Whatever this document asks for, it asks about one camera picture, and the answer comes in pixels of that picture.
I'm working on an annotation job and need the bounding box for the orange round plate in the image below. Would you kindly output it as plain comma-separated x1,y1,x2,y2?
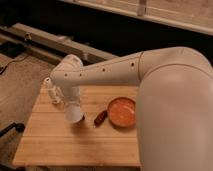
107,97,136,128

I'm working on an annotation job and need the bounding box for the grey metal rail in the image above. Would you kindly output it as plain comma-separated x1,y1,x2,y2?
0,23,117,62

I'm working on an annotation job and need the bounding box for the black cable on floor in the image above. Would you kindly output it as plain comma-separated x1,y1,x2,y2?
0,53,30,76

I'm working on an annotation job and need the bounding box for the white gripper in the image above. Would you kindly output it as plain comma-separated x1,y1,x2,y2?
61,86,80,105

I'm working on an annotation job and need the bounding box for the white plastic bottle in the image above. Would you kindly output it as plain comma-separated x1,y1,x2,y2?
44,77,61,104

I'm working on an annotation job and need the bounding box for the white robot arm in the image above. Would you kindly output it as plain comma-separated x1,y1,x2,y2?
51,47,213,171

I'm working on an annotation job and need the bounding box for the dark red sausage toy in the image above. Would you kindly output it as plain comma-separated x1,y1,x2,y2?
94,110,107,127

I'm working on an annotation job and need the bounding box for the black clamp handle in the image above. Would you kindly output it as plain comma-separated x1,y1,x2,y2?
0,122,25,137

